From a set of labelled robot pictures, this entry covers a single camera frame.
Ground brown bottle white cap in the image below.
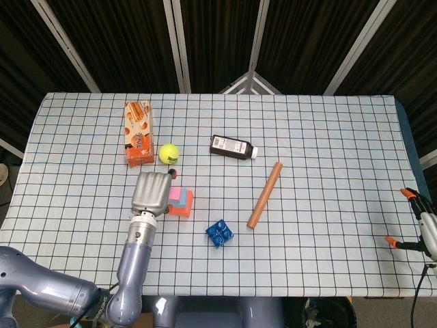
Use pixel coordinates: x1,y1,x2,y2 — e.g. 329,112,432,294
209,134,259,161

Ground cardboard box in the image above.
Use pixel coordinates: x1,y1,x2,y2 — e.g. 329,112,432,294
136,312,154,328

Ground black trash bin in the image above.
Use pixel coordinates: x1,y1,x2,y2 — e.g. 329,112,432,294
302,297,358,328

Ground dark folding screen white frames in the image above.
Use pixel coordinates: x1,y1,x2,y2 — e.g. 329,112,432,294
0,0,437,172

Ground large orange-red cube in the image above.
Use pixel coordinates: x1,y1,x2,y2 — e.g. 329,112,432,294
166,190,195,219

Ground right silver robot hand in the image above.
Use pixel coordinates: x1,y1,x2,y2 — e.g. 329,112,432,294
384,187,437,263

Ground yellow tennis ball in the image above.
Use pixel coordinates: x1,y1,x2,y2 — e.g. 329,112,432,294
158,143,180,166

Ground checkered tablecloth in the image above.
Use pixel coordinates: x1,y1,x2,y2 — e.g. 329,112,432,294
0,92,437,298

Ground grey-blue robot torso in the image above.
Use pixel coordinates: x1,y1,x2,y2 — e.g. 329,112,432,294
139,295,286,328

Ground wooden cylinder rod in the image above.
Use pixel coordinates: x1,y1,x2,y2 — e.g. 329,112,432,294
246,161,284,229

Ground orange snack box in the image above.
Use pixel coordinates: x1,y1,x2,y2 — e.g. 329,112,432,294
123,100,155,169

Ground dark blue studded brick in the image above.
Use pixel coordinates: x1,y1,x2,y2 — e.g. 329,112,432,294
205,219,235,249

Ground medium light blue cube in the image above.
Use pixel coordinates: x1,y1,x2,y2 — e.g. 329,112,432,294
170,188,189,210

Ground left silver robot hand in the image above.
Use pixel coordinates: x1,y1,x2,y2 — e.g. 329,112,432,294
131,167,178,217

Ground blue table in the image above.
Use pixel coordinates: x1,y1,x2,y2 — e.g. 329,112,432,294
395,97,427,192

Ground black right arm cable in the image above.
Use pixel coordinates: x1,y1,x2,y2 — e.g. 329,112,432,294
409,262,437,328

